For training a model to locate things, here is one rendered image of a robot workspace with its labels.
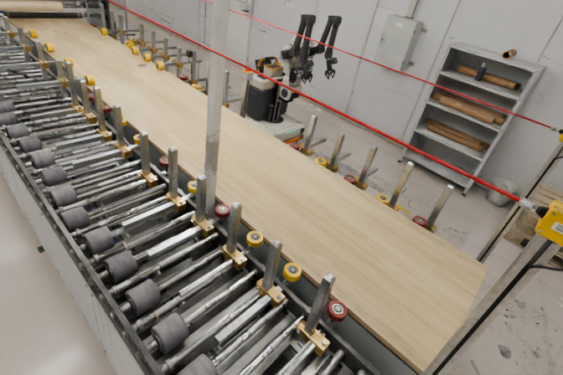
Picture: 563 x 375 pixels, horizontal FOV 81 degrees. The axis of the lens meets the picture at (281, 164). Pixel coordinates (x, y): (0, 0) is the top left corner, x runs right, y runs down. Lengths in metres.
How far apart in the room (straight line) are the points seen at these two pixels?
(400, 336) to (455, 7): 3.89
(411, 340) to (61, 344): 1.90
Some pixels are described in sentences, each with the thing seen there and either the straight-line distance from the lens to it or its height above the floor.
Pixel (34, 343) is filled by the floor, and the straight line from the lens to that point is 2.54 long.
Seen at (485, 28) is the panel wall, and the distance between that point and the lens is 4.60.
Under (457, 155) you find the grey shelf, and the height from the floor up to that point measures 0.26.
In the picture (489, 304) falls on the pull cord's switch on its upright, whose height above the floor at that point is 1.47.
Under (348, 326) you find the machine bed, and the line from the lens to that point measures 1.66.
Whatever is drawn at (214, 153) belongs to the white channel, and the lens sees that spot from 1.66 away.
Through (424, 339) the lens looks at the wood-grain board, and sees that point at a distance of 1.57.
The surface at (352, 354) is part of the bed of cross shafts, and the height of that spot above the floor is 0.83.
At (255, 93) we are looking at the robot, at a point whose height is 0.63.
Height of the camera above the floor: 2.07
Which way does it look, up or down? 32 degrees down
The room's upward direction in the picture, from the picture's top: 11 degrees clockwise
